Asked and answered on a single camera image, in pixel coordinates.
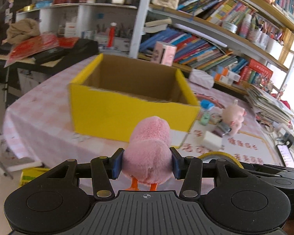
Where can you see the pink cylindrical dispenser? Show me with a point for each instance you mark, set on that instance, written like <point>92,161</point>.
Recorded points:
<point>163,53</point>

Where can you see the smartphone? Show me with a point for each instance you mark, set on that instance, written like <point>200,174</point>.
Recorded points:
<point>286,155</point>

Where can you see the red book box set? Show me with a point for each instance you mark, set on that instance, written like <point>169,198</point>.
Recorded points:
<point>253,72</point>

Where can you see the black electronic keyboard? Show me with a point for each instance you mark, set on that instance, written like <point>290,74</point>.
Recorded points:
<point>82,49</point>

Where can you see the pink plush chick toy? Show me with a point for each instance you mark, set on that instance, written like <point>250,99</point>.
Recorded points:
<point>148,159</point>

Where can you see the yellow tape roll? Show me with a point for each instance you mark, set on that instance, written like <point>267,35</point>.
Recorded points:
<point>220,155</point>

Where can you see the blue plastic toy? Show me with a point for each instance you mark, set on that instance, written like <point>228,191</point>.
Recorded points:
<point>206,105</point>

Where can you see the red glossy paper bag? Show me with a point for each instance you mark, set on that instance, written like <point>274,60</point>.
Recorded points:
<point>38,44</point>

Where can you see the white quilted pouch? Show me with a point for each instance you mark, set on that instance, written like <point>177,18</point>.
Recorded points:
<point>201,78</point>

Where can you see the stack of papers and notebooks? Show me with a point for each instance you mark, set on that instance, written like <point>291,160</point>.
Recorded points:
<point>267,106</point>

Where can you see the beige folded cloth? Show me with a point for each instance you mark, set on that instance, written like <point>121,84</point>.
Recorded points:
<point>22,30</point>

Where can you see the red and white tube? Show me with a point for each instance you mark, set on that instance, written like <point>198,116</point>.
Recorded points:
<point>111,34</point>

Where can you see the pink plush pig toy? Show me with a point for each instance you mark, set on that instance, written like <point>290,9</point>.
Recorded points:
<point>233,116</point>

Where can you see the white charger block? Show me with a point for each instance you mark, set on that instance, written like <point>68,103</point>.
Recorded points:
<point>212,140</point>

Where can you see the pink cartoon table mat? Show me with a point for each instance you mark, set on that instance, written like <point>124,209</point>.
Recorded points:
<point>39,125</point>

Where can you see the yellow cardboard box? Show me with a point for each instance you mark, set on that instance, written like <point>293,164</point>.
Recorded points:
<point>112,94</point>

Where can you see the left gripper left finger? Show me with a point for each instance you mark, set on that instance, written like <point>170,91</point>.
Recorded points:
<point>104,169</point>

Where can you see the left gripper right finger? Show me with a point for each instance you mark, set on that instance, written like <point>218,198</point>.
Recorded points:
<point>188,169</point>

